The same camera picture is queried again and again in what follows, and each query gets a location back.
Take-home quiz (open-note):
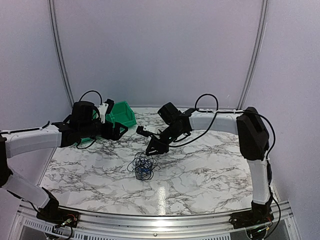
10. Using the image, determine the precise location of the green bin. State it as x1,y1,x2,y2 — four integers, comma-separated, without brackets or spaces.
77,110,101,149
105,101,137,128

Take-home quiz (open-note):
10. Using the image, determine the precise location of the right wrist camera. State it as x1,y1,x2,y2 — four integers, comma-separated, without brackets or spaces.
136,125,157,137

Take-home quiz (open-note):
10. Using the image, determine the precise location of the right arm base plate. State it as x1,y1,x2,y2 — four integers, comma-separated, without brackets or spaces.
228,207,274,229

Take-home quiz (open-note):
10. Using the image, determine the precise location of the black cable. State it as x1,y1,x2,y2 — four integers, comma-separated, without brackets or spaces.
126,152,162,181

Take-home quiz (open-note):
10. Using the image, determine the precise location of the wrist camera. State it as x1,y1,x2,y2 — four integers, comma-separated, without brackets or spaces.
136,125,157,137
98,98,115,124

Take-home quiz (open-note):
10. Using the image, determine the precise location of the green bin right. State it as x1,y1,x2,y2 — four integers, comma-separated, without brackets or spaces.
105,101,137,128

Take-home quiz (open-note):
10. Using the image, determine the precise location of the green bin middle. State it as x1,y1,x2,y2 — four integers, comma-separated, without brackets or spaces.
77,110,101,149

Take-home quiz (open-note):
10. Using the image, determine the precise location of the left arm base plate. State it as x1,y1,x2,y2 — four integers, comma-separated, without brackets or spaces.
36,207,80,228

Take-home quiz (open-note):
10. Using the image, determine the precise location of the aluminium front rail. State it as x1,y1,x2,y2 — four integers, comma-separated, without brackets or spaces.
9,201,301,240

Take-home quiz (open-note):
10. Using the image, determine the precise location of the aluminium corner post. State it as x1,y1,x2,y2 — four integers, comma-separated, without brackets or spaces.
236,0,270,110
47,0,75,107

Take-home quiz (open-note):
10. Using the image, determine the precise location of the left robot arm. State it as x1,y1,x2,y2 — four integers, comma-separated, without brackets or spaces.
0,99,128,223

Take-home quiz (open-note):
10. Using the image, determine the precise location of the blue cable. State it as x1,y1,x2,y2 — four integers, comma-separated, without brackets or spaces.
134,159,154,179

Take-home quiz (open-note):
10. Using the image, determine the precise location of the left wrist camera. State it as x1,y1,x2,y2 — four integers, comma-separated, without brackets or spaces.
98,98,115,124

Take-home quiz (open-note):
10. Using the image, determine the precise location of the left aluminium corner post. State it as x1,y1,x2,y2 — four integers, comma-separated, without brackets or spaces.
47,0,75,107

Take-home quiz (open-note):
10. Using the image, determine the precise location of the right aluminium corner post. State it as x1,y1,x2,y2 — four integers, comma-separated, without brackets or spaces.
236,0,270,110

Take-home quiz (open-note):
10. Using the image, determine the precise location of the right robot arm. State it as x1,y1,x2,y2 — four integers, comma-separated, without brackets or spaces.
143,102,276,224

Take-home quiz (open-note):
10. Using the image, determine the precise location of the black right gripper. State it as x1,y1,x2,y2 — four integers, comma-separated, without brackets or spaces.
145,124,184,157

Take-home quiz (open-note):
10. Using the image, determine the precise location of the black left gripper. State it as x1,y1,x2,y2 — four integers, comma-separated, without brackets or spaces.
79,119,128,141

